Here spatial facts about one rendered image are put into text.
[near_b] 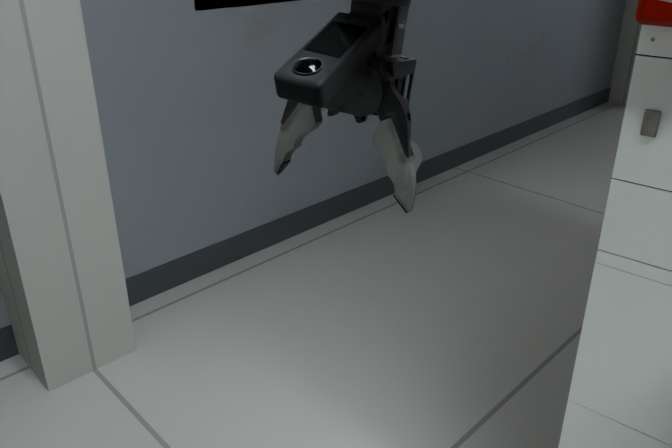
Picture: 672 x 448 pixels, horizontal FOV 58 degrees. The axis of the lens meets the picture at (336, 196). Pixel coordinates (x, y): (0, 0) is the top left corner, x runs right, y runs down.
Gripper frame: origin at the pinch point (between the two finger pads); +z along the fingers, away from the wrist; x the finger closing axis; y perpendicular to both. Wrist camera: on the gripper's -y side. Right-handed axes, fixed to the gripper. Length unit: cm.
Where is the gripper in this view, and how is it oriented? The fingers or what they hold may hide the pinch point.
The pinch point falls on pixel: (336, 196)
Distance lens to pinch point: 60.7
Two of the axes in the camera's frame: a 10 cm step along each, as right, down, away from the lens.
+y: 4.6, -2.5, 8.5
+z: -1.3, 9.3, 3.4
